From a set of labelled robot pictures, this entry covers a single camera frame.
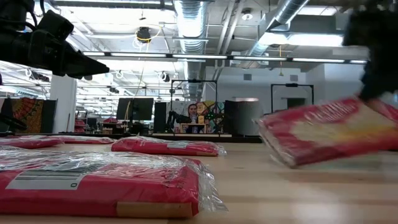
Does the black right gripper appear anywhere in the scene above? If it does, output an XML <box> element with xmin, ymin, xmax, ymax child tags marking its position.
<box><xmin>341</xmin><ymin>0</ymin><xmax>398</xmax><ymax>102</ymax></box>

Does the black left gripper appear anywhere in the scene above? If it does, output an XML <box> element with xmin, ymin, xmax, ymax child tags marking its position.
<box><xmin>18</xmin><ymin>29</ymin><xmax>111</xmax><ymax>80</ymax></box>

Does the red popcorn bag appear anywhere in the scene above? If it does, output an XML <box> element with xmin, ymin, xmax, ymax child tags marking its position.
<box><xmin>0</xmin><ymin>136</ymin><xmax>65</xmax><ymax>150</ymax></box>
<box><xmin>257</xmin><ymin>95</ymin><xmax>398</xmax><ymax>169</ymax></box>
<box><xmin>110</xmin><ymin>136</ymin><xmax>228</xmax><ymax>157</ymax></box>
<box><xmin>0</xmin><ymin>146</ymin><xmax>229</xmax><ymax>218</ymax></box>
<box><xmin>57</xmin><ymin>135</ymin><xmax>116</xmax><ymax>145</ymax></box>

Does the white pillar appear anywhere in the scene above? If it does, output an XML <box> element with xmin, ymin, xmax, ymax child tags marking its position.
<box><xmin>49</xmin><ymin>73</ymin><xmax>78</xmax><ymax>134</ymax></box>

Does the orange patterned tapestry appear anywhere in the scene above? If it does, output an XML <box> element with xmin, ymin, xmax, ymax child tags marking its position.
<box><xmin>9</xmin><ymin>97</ymin><xmax>45</xmax><ymax>134</ymax></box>

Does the black computer monitor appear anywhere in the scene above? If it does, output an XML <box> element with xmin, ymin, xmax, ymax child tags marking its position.
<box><xmin>116</xmin><ymin>97</ymin><xmax>155</xmax><ymax>122</ymax></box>

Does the black ceiling device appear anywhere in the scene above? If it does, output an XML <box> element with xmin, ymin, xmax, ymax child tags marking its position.
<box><xmin>136</xmin><ymin>26</ymin><xmax>152</xmax><ymax>44</ymax></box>

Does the black upright panel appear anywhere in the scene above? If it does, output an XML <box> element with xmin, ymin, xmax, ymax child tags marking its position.
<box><xmin>154</xmin><ymin>101</ymin><xmax>168</xmax><ymax>134</ymax></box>

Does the long LED light bar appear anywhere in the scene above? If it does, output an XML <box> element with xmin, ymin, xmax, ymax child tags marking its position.
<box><xmin>81</xmin><ymin>51</ymin><xmax>369</xmax><ymax>65</ymax></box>

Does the person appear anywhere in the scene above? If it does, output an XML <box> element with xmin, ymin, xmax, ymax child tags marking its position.
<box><xmin>185</xmin><ymin>103</ymin><xmax>200</xmax><ymax>134</ymax></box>

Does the dark grey cabinet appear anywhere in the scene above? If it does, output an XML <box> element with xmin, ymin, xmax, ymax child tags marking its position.
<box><xmin>223</xmin><ymin>97</ymin><xmax>264</xmax><ymax>137</ymax></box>

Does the colourful painted artwork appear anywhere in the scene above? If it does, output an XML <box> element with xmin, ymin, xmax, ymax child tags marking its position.
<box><xmin>195</xmin><ymin>101</ymin><xmax>225</xmax><ymax>134</ymax></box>

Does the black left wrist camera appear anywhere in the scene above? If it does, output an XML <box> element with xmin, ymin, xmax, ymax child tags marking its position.
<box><xmin>36</xmin><ymin>9</ymin><xmax>75</xmax><ymax>43</ymax></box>

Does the black rig frame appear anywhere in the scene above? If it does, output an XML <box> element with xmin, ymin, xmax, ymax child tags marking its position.
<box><xmin>170</xmin><ymin>78</ymin><xmax>218</xmax><ymax>135</ymax></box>

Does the wide silver ceiling duct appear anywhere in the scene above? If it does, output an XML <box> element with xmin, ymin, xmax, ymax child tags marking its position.
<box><xmin>172</xmin><ymin>0</ymin><xmax>208</xmax><ymax>100</ymax></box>

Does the narrow silver ceiling duct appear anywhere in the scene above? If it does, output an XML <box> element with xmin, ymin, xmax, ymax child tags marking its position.
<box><xmin>248</xmin><ymin>0</ymin><xmax>311</xmax><ymax>57</ymax></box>

